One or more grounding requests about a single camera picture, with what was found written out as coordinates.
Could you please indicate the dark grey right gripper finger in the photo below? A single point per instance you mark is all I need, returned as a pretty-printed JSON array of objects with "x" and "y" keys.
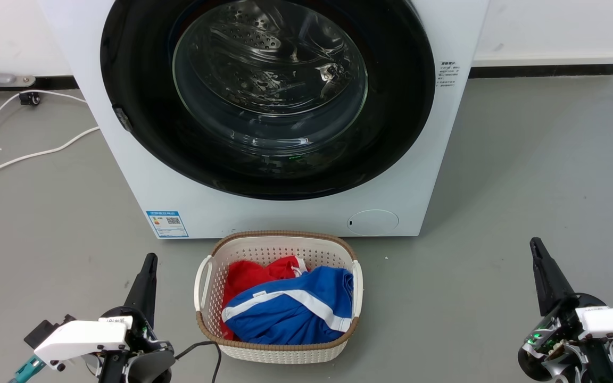
[{"x": 548, "y": 282}]

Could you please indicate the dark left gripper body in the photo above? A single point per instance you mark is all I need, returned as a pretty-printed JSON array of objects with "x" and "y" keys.
[{"x": 140, "y": 332}]

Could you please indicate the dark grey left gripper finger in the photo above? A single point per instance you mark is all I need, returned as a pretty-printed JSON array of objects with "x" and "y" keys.
[{"x": 144, "y": 290}]

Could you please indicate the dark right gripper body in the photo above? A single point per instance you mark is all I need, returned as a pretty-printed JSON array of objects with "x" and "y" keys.
[{"x": 562, "y": 330}]

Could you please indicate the black round glass washer door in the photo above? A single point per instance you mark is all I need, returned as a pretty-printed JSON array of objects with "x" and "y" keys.
[{"x": 141, "y": 80}]

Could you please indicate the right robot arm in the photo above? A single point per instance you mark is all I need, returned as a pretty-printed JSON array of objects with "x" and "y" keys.
[{"x": 531, "y": 367}]

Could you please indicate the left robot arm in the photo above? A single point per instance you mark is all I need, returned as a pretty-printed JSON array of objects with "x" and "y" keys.
[{"x": 152, "y": 369}]

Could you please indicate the white front-load washing machine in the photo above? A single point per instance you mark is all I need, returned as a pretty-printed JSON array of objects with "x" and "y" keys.
[{"x": 141, "y": 175}]

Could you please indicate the blue energy label sticker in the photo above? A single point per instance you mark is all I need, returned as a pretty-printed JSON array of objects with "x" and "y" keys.
[{"x": 167, "y": 223}]

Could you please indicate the red garment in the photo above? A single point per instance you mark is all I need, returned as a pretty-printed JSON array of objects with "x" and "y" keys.
[{"x": 245, "y": 276}]

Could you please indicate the white perforated laundry basket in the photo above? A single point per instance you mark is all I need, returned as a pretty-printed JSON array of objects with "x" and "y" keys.
[{"x": 274, "y": 354}]

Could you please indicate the blue garment with white stripe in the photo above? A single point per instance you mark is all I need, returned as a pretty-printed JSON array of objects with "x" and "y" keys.
[{"x": 285, "y": 319}]

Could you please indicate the round white filter cover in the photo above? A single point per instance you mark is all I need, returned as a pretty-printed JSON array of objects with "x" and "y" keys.
[{"x": 373, "y": 222}]

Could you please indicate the small black text sticker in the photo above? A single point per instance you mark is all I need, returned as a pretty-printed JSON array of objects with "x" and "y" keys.
[{"x": 448, "y": 73}]

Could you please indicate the stainless steel washer drum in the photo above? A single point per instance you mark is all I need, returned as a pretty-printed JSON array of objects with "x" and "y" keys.
[{"x": 253, "y": 37}]

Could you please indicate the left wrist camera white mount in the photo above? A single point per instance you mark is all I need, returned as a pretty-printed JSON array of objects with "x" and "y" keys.
[{"x": 80, "y": 338}]

